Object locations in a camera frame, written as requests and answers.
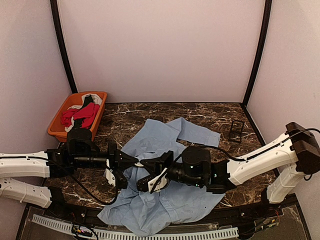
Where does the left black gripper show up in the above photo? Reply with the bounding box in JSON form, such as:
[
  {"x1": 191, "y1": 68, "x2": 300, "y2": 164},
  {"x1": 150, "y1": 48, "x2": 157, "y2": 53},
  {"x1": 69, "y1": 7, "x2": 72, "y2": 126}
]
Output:
[{"x1": 73, "y1": 140, "x2": 139, "y2": 171}]

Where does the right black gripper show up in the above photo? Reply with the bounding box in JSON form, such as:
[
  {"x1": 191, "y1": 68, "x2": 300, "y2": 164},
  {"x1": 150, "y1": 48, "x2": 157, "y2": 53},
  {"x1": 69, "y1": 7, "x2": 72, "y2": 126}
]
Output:
[{"x1": 139, "y1": 151, "x2": 203, "y2": 188}]

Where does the light blue shirt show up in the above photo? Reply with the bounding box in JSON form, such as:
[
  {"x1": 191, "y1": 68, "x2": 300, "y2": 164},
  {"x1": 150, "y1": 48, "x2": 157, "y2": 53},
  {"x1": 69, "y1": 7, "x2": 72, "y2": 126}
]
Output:
[{"x1": 97, "y1": 117, "x2": 225, "y2": 236}]

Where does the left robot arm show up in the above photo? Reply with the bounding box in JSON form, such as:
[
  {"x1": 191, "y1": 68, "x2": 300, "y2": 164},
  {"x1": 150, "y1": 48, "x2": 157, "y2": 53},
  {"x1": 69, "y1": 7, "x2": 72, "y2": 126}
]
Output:
[{"x1": 0, "y1": 128, "x2": 139, "y2": 218}]

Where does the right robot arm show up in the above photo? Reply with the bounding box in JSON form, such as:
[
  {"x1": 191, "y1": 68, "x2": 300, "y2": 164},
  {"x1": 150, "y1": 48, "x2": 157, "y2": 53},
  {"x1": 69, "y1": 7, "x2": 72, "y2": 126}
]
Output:
[{"x1": 136, "y1": 122, "x2": 320, "y2": 217}]

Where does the black brooch holder stand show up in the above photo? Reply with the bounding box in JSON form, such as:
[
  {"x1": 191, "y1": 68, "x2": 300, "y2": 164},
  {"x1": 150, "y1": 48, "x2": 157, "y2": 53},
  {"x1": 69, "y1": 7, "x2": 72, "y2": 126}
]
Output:
[{"x1": 228, "y1": 119, "x2": 245, "y2": 144}]

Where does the orange plastic basket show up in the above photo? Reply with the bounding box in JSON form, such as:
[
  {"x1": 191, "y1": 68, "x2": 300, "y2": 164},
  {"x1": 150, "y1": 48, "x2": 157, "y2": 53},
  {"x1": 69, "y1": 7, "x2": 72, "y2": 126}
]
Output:
[{"x1": 47, "y1": 91, "x2": 107, "y2": 143}]

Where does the red cloth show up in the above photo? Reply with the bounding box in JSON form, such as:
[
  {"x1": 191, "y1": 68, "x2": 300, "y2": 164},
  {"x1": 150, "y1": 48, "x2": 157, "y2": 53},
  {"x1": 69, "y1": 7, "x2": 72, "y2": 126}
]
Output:
[{"x1": 60, "y1": 102, "x2": 100, "y2": 132}]

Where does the dark green cloth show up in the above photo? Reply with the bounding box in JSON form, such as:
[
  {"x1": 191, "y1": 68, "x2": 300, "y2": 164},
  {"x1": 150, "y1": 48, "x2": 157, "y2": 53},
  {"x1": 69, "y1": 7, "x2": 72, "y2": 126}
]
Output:
[{"x1": 81, "y1": 94, "x2": 94, "y2": 109}]

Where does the white cloth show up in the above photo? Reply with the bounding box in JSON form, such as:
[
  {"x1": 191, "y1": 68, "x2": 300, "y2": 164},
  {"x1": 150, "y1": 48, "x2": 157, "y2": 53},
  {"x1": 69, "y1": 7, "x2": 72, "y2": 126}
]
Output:
[{"x1": 84, "y1": 93, "x2": 103, "y2": 105}]

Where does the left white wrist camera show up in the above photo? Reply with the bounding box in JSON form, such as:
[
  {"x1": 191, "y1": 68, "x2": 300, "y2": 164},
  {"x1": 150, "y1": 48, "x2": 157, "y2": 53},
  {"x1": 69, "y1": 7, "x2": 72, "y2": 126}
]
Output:
[{"x1": 104, "y1": 159, "x2": 116, "y2": 187}]

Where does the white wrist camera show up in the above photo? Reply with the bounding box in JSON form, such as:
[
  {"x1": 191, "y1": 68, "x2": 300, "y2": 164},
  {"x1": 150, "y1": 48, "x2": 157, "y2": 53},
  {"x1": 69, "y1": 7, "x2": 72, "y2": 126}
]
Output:
[
  {"x1": 147, "y1": 167, "x2": 170, "y2": 194},
  {"x1": 104, "y1": 159, "x2": 116, "y2": 187}
]

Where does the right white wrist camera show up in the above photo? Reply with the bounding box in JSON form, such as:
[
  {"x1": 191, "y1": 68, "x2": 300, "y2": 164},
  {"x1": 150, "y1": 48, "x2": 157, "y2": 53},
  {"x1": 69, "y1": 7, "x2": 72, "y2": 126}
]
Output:
[{"x1": 147, "y1": 167, "x2": 170, "y2": 194}]

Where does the white perforated cable tray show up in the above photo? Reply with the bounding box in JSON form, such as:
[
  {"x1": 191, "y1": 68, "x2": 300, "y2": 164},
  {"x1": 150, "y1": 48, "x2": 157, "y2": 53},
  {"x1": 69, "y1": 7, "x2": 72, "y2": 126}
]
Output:
[{"x1": 31, "y1": 214, "x2": 240, "y2": 240}]

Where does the black left frame pole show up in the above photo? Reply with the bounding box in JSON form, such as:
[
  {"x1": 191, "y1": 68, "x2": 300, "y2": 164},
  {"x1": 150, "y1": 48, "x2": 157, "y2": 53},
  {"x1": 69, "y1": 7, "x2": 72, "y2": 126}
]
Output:
[{"x1": 49, "y1": 0, "x2": 78, "y2": 94}]

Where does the black frame pole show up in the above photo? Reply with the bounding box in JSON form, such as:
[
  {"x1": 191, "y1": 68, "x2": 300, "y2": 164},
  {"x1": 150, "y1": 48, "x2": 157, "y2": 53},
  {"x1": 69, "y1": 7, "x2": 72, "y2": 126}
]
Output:
[
  {"x1": 242, "y1": 0, "x2": 273, "y2": 106},
  {"x1": 49, "y1": 0, "x2": 78, "y2": 94}
]

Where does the black right frame pole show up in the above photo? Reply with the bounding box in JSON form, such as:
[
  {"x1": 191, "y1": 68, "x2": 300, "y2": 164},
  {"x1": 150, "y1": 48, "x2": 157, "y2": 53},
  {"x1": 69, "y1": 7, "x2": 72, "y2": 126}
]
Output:
[{"x1": 242, "y1": 0, "x2": 273, "y2": 106}]

